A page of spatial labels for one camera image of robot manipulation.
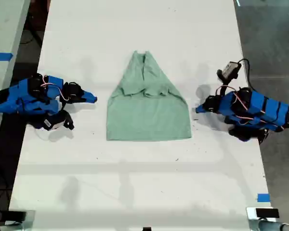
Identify pale green t-shirt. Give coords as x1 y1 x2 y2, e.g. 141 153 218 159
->
105 50 192 142

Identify white side table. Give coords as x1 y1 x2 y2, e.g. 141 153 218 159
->
0 0 31 154

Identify square blue tape piece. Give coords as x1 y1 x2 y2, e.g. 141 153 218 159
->
257 193 271 203

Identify wide black box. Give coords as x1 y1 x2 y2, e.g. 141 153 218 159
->
255 208 280 218

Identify grey table clamp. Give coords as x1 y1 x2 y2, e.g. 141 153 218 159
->
3 209 36 231

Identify grey pipe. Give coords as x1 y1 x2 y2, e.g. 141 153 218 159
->
258 220 289 231

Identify small black box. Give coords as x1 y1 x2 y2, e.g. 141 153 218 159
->
7 210 27 221

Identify red white servo wire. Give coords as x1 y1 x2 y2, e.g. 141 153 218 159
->
215 85 268 126
40 75 71 102

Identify black camera stalk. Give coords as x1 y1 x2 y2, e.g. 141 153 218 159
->
216 69 233 97

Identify black camera box white label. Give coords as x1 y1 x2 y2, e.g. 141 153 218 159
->
39 110 75 132

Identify grey camera box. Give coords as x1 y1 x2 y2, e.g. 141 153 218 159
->
221 61 242 79

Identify black camera cable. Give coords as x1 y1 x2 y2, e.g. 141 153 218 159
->
237 58 256 90

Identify black floor cable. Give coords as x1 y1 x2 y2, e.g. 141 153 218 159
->
20 14 43 49

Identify white metal bracket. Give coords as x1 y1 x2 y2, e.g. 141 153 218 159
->
246 206 280 231

